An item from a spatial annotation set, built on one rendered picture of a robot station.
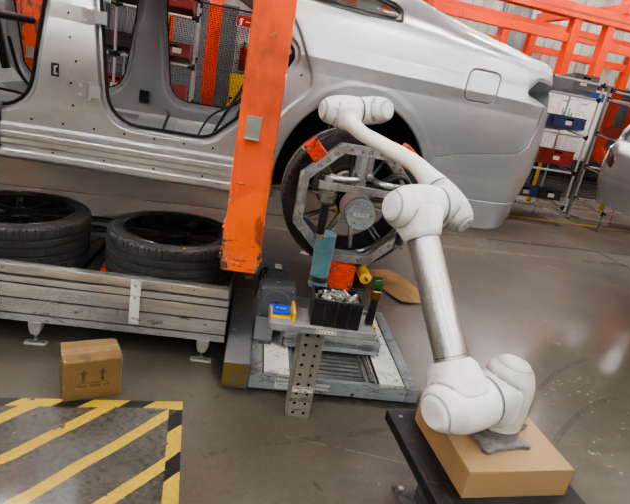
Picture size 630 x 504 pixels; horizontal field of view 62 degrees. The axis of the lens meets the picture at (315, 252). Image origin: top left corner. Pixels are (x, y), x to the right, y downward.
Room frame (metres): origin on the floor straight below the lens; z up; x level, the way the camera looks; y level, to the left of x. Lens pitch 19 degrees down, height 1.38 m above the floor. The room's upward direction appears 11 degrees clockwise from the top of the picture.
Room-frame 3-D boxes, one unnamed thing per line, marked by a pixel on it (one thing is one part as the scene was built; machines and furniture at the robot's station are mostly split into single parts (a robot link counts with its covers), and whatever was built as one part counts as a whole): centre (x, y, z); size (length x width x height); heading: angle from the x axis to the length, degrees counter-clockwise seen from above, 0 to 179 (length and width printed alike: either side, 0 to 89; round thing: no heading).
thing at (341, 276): (2.38, -0.13, 0.48); 0.16 x 0.12 x 0.17; 9
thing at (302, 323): (1.94, -0.08, 0.44); 0.43 x 0.17 x 0.03; 99
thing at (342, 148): (2.34, -0.14, 0.85); 0.54 x 0.07 x 0.54; 99
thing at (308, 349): (1.93, -0.05, 0.21); 0.10 x 0.10 x 0.42; 9
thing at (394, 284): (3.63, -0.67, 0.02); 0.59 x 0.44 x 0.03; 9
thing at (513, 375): (1.43, -0.66, 0.57); 0.18 x 0.16 x 0.22; 125
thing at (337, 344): (2.51, -0.14, 0.13); 0.50 x 0.36 x 0.10; 99
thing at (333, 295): (1.94, -0.12, 0.51); 0.20 x 0.14 x 0.13; 97
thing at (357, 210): (2.27, -0.15, 0.85); 0.21 x 0.14 x 0.14; 9
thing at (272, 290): (2.49, 0.17, 0.26); 0.42 x 0.18 x 0.35; 9
